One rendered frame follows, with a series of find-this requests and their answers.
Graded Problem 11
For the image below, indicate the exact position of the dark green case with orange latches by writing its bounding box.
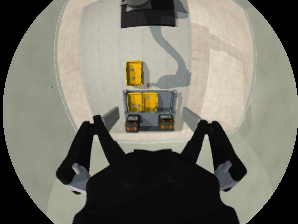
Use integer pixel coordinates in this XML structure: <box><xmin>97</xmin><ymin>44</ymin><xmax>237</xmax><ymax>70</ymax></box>
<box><xmin>159</xmin><ymin>115</ymin><xmax>174</xmax><ymax>131</ymax></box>

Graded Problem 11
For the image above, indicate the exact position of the grey metal shelf rack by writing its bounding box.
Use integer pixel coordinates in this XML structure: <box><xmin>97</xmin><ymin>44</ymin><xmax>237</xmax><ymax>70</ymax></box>
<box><xmin>122</xmin><ymin>90</ymin><xmax>178</xmax><ymax>132</ymax></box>

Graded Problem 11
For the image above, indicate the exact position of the yellow bin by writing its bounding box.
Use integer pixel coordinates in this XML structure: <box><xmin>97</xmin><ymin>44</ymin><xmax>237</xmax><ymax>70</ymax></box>
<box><xmin>125</xmin><ymin>60</ymin><xmax>142</xmax><ymax>86</ymax></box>
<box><xmin>143</xmin><ymin>92</ymin><xmax>157</xmax><ymax>112</ymax></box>
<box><xmin>127</xmin><ymin>92</ymin><xmax>142</xmax><ymax>112</ymax></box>

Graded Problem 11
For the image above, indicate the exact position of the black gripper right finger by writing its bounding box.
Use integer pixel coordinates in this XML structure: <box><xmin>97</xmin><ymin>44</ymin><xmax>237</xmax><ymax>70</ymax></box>
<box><xmin>167</xmin><ymin>107</ymin><xmax>247</xmax><ymax>192</ymax></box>

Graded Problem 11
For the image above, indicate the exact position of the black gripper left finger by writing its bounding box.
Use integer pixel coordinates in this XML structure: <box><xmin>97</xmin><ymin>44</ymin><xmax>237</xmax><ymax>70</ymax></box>
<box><xmin>56</xmin><ymin>107</ymin><xmax>142</xmax><ymax>195</ymax></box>

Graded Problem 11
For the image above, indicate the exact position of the black case with orange latches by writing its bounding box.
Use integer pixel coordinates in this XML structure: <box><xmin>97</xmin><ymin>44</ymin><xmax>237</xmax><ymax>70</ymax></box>
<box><xmin>125</xmin><ymin>115</ymin><xmax>140</xmax><ymax>133</ymax></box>

